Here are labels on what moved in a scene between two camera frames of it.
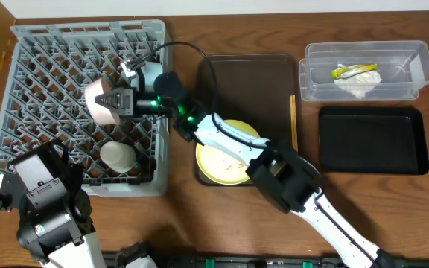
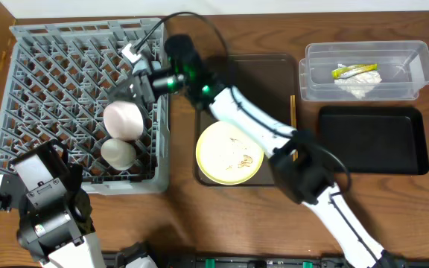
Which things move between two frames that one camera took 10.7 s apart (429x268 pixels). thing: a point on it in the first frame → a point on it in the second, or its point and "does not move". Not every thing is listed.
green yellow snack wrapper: x=351 y=70 does not move
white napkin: x=360 y=84 does not move
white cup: x=119 y=157 does not move
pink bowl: x=100 y=112 → x=124 y=119
